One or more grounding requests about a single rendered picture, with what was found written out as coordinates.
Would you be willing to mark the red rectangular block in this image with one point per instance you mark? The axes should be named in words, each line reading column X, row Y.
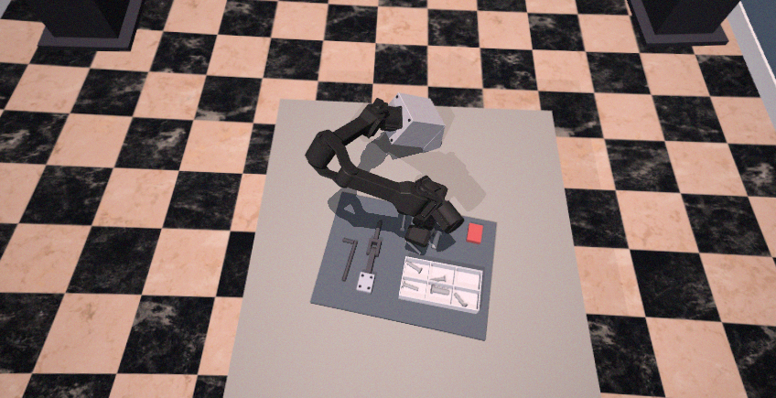
column 474, row 233

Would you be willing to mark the grey flat bar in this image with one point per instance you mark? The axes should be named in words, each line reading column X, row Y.
column 370, row 260

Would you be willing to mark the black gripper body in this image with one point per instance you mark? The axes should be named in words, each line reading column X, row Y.
column 418, row 235

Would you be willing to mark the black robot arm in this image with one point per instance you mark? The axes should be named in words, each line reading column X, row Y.
column 408, row 197

